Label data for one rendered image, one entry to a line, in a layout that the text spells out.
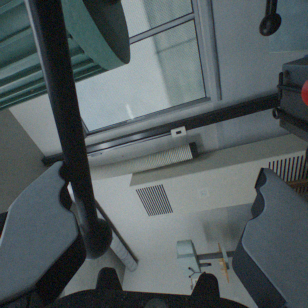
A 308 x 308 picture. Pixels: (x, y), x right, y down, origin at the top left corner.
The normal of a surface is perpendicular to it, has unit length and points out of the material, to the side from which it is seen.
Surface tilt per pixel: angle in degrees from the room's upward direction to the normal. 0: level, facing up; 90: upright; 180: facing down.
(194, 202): 90
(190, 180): 90
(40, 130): 90
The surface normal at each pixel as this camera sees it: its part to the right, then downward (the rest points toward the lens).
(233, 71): -0.06, 0.53
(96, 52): 0.22, 0.97
